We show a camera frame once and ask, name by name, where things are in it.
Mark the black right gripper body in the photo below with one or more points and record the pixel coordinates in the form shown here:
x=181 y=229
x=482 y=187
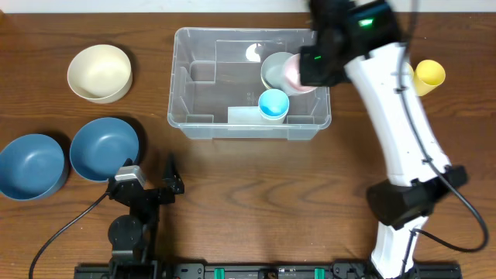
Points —
x=310 y=67

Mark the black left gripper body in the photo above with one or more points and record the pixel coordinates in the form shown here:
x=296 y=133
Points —
x=148 y=194

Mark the pink cup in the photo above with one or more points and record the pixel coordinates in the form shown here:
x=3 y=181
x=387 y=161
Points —
x=291 y=83

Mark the grey small bowl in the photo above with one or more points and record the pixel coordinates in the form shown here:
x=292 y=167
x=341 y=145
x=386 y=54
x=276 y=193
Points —
x=271 y=71

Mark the light blue cup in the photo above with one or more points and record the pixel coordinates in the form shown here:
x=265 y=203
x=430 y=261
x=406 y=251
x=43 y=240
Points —
x=274 y=102

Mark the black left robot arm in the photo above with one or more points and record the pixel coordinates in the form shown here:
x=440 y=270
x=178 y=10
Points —
x=133 y=236

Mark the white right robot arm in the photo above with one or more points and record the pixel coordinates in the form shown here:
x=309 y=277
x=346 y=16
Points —
x=419 y=174

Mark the blue bowl near gripper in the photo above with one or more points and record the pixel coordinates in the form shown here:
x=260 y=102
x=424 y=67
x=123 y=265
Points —
x=102 y=146

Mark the yellow cup left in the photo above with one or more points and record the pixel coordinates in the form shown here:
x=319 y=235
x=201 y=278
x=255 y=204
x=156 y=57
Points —
x=411 y=72

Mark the yellow cup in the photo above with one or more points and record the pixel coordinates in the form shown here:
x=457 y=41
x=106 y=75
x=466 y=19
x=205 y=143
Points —
x=411 y=72
x=428 y=75

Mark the yellow cup right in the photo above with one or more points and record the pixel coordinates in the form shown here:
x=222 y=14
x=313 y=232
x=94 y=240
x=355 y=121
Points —
x=428 y=75

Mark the white label in bin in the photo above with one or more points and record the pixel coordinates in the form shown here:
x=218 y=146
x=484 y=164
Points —
x=245 y=115

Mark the blue bowl far left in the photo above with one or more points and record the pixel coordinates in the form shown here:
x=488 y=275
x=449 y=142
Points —
x=33 y=166

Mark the clear plastic storage bin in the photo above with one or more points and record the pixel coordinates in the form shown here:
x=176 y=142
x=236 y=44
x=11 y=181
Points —
x=217 y=68

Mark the cream bowl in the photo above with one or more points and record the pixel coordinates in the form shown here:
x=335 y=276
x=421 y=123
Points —
x=101 y=74

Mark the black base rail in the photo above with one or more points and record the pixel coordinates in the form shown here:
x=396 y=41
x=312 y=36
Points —
x=337 y=270

